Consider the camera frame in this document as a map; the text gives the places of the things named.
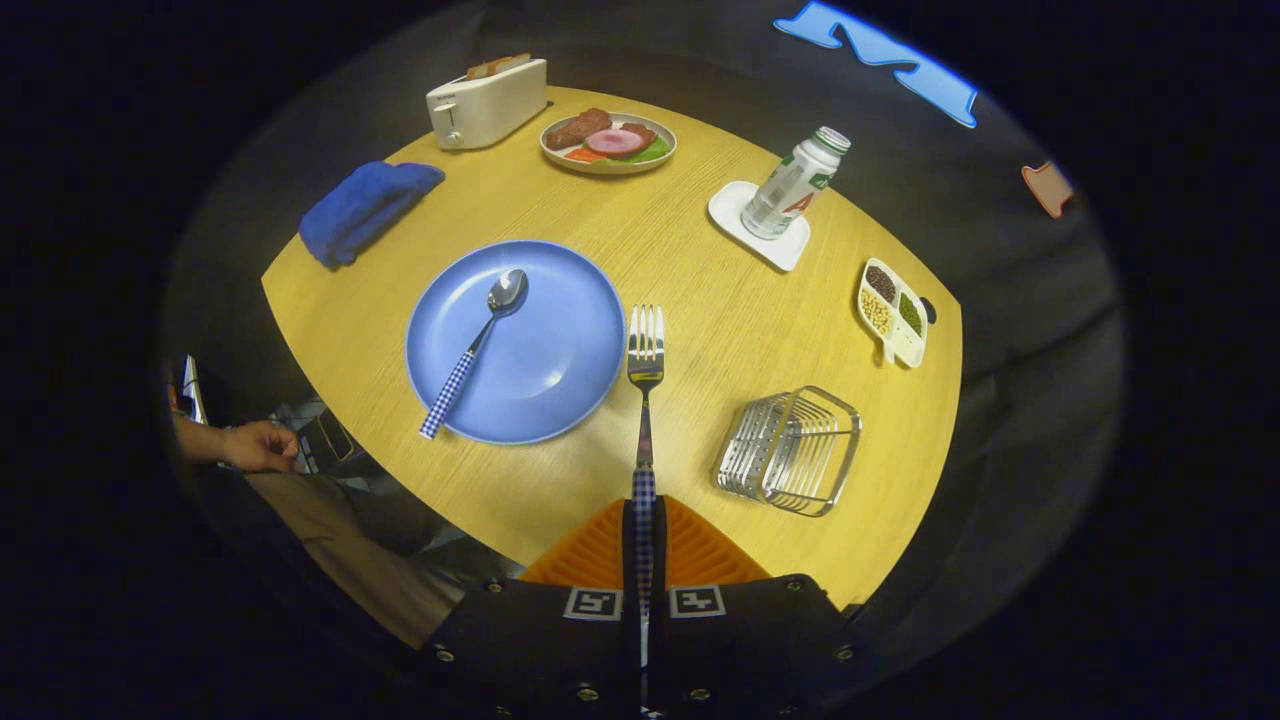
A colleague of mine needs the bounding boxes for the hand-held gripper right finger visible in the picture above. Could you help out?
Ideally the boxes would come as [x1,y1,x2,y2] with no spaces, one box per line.
[648,495,871,720]

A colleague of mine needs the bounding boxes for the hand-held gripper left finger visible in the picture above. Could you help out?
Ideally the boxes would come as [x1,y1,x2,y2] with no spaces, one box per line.
[420,498,641,720]

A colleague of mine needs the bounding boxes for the fork with checkered handle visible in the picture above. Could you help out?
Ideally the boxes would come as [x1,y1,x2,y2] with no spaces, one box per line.
[627,304,666,671]

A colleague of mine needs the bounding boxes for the spoon with checkered handle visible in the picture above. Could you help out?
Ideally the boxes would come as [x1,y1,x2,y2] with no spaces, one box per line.
[419,268,529,441]

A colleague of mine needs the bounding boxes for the blue plate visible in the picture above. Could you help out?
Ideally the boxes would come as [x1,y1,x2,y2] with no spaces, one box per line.
[405,239,628,446]

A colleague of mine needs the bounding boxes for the person's khaki trousers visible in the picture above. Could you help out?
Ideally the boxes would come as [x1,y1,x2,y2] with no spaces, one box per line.
[245,470,526,651]

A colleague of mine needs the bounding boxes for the dark floor equipment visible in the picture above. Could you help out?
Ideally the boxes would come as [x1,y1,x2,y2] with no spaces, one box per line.
[275,398,386,481]

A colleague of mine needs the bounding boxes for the white divided dish with beans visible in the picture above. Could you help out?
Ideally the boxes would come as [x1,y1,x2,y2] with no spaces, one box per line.
[857,258,930,369]

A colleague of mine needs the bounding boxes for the white square coaster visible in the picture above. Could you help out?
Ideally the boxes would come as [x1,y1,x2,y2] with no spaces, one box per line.
[708,180,811,273]

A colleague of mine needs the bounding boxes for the beige food plate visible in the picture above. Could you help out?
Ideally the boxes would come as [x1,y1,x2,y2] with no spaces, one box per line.
[539,110,678,176]

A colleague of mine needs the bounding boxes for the white bottle with green cap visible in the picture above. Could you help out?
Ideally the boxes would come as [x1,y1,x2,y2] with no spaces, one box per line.
[740,126,852,241]

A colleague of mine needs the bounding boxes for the large brown meat piece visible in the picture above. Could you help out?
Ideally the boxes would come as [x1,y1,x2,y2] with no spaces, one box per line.
[545,108,613,151]

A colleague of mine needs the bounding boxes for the blue folded towel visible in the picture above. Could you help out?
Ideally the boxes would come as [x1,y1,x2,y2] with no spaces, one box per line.
[298,161,447,271]

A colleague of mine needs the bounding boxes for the white toaster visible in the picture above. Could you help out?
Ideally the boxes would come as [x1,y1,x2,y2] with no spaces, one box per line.
[426,58,549,151]

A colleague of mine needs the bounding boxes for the white slim device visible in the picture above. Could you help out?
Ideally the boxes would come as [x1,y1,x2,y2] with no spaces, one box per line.
[178,353,209,426]

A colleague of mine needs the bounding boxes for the silver wire basket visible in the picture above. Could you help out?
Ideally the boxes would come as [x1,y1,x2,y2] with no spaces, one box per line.
[712,385,863,518]

